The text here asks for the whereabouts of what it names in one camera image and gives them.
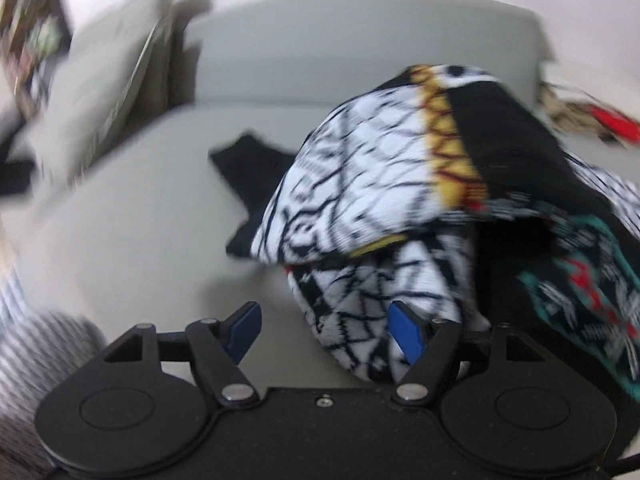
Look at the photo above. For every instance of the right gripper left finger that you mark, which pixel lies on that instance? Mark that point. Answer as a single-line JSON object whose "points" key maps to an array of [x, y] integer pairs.
{"points": [[218, 347]]}

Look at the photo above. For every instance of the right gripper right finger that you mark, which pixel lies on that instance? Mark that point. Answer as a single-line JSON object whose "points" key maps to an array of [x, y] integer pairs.
{"points": [[431, 347]]}

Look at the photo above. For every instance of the black white patterned knit sweater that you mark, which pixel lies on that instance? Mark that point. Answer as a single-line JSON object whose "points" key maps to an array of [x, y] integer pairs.
{"points": [[439, 190]]}

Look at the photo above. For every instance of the grey sofa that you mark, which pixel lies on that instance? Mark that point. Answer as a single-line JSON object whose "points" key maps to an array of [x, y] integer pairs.
{"points": [[141, 235]]}

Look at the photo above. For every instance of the grey striped rug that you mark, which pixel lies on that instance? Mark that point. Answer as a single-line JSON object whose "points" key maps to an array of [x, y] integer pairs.
{"points": [[40, 348]]}

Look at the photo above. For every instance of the red and tan item pile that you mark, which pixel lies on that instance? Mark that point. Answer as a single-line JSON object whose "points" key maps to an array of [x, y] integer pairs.
{"points": [[571, 111]]}

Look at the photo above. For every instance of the beige sofa cushion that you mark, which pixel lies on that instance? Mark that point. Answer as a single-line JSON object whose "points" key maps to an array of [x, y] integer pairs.
{"points": [[117, 68]]}

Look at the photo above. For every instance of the dark bookshelf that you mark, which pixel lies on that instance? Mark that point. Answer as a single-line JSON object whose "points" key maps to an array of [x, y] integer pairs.
{"points": [[34, 38]]}

